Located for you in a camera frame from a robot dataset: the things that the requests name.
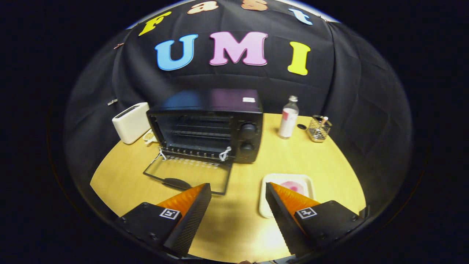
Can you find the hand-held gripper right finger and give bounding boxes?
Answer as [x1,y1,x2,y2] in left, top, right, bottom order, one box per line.
[265,182,367,257]

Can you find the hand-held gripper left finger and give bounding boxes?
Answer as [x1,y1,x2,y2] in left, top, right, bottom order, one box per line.
[117,183,212,258]

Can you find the pink round food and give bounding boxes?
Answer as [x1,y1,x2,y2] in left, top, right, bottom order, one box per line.
[280,180,304,195]

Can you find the cream square plate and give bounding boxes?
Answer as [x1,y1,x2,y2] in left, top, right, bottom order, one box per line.
[259,173,315,219]

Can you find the black toaster oven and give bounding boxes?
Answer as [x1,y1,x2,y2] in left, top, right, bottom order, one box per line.
[143,88,264,196]

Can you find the white bread toaster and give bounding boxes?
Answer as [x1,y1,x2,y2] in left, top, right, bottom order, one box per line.
[112,102,151,144]

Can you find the clear bottle red label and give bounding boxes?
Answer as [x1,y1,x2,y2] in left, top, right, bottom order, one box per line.
[278,95,299,139]

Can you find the wire mesh basket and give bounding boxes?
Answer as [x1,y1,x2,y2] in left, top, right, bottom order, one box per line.
[306,115,332,143]

